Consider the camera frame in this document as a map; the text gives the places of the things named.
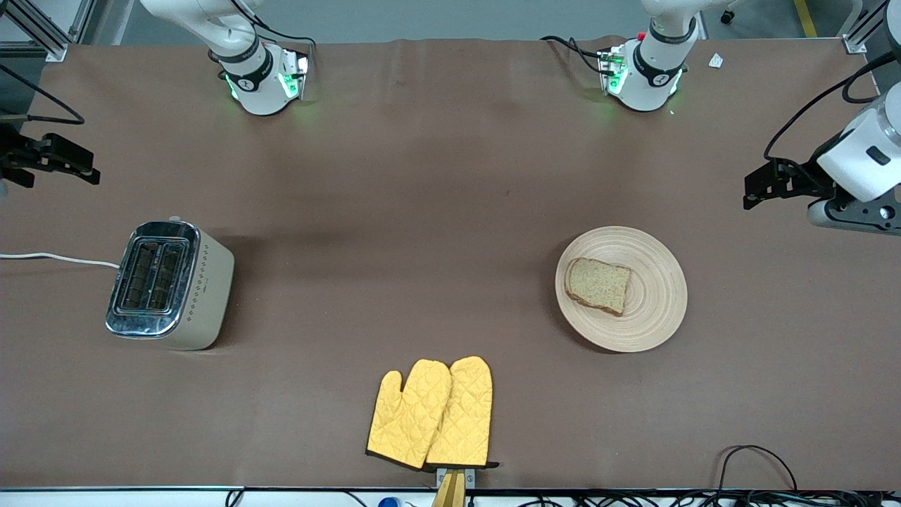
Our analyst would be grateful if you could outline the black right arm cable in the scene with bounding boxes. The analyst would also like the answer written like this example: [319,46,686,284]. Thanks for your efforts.
[0,63,86,126]

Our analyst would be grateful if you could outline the black arm base cable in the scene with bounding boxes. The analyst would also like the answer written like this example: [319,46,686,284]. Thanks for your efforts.
[541,35,607,75]
[246,27,315,49]

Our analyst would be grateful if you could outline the beige chrome-topped toaster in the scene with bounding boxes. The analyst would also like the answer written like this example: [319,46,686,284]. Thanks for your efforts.
[106,215,236,351]

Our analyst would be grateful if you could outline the aluminium frame profile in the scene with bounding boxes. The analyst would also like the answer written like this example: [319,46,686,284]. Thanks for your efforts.
[0,0,96,62]
[841,0,889,55]

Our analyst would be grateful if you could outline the black cable bundle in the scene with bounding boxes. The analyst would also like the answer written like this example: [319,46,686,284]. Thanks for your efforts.
[468,489,901,507]

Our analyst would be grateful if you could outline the small metal bracket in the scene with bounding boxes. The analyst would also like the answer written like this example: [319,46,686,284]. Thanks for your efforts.
[436,467,477,491]

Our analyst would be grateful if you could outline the slice of toast bread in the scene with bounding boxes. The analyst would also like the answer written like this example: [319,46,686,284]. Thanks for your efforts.
[565,257,632,317]

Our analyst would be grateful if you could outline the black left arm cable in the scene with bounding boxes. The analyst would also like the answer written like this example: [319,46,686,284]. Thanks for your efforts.
[764,51,901,163]

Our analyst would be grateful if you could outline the yellow quilted oven mitt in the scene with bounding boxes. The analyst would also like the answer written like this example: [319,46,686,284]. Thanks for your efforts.
[426,356,499,470]
[366,360,453,470]

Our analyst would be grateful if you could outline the black looped cable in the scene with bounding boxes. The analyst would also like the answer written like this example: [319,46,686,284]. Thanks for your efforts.
[717,444,800,494]

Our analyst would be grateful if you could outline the brown table cover mat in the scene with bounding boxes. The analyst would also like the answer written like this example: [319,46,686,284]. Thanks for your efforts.
[0,37,901,492]

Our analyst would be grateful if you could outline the white toaster power cable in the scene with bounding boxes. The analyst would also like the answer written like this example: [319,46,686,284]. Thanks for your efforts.
[0,252,120,270]

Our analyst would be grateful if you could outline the round wooden plate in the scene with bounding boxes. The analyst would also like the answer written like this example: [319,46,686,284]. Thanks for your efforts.
[555,226,688,353]

